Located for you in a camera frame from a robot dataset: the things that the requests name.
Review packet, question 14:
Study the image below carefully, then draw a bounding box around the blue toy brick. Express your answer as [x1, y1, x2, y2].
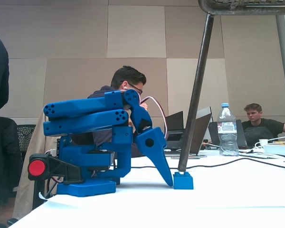
[172, 171, 194, 190]

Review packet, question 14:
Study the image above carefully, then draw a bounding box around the black laptop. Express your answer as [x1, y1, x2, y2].
[165, 111, 189, 151]

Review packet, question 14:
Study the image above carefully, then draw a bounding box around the man with glasses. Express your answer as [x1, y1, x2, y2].
[87, 66, 148, 158]

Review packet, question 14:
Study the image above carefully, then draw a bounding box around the grey laptop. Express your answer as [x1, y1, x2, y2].
[165, 106, 213, 157]

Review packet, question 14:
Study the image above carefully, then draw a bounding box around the dark metal stand leg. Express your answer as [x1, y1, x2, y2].
[177, 13, 215, 172]

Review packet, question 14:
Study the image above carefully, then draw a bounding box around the clear plastic water bottle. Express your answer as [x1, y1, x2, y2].
[217, 103, 239, 157]

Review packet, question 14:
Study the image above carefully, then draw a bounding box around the dark laptop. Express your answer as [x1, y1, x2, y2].
[208, 119, 252, 150]

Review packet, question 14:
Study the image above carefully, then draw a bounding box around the black clamp with red knob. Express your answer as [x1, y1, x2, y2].
[28, 153, 85, 211]

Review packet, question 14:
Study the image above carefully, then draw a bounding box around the man in black t-shirt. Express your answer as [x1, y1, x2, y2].
[241, 103, 285, 147]

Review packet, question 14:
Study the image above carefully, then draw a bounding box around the black mesh chair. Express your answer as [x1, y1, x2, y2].
[16, 124, 37, 165]

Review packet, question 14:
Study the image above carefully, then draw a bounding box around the white paper tag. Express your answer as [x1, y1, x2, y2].
[38, 191, 51, 203]

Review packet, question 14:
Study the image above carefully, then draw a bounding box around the white power strip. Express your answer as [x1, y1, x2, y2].
[261, 143, 285, 158]

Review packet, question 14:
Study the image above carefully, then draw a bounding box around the black office chair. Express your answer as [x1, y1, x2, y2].
[0, 115, 22, 220]

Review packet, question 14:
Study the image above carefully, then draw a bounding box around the black cable on table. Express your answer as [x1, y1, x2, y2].
[130, 156, 285, 171]

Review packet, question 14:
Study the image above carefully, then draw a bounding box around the metal stand frame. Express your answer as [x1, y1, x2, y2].
[198, 0, 285, 16]

